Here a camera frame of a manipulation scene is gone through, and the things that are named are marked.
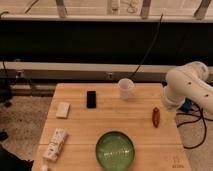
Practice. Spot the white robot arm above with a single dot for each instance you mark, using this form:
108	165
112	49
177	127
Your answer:
188	81

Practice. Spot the clear plastic cup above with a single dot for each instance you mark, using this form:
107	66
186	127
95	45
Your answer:
126	88

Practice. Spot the black rectangular block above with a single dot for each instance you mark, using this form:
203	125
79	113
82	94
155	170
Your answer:
91	99

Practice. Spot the white rectangular block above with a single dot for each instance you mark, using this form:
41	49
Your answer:
62	110

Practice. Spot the red brown sausage toy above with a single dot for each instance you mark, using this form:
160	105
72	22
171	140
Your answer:
156	117

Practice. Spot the blue power adapter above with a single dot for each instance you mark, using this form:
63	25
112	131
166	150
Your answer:
187	105

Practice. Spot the black chair base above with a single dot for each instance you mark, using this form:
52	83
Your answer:
5	97

